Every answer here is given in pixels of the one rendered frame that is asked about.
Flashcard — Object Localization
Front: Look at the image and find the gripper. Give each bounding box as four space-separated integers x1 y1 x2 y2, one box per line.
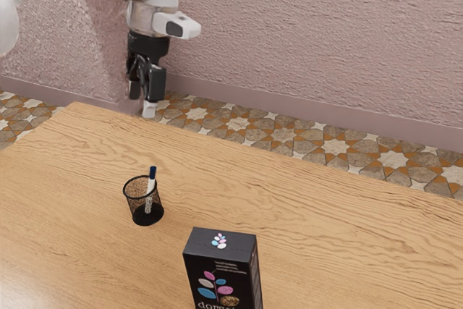
125 30 171 119

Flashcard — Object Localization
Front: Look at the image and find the white pen with blue cap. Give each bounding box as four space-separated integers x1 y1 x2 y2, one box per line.
144 166 158 215

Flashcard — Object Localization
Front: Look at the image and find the black mesh pen holder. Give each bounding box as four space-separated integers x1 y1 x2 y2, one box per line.
122 175 165 227

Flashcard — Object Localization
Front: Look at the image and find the black carton with leaf print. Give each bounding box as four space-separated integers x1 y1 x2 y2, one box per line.
182 227 264 309

